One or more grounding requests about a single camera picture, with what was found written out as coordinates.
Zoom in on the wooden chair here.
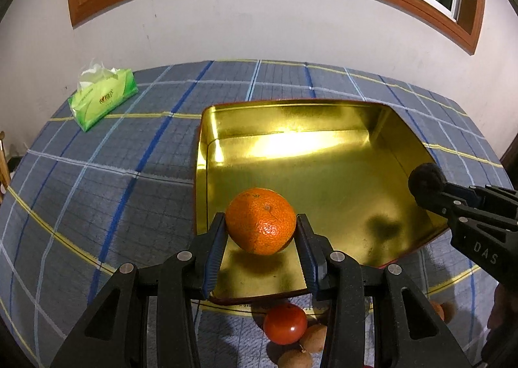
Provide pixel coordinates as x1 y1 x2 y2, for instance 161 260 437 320
0 131 11 204

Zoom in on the red tomato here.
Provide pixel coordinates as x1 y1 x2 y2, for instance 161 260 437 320
263 303 308 345

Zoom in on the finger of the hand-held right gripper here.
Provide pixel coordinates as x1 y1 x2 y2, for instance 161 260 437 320
412 192 518 231
442 181 518 225

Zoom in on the green tissue pack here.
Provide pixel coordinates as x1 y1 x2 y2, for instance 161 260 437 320
67 58 139 133

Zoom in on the gold metal tin tray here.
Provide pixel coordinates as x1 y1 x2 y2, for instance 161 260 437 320
193 99 450 306

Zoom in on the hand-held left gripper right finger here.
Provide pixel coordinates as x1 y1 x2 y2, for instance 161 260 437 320
295 213 472 368

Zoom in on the large orange mandarin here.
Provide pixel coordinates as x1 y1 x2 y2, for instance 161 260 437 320
225 187 297 255

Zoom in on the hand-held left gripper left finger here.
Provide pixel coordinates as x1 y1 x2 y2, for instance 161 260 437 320
51 212 229 368

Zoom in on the blue plaid tablecloth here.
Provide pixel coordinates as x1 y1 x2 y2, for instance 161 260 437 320
0 60 514 368

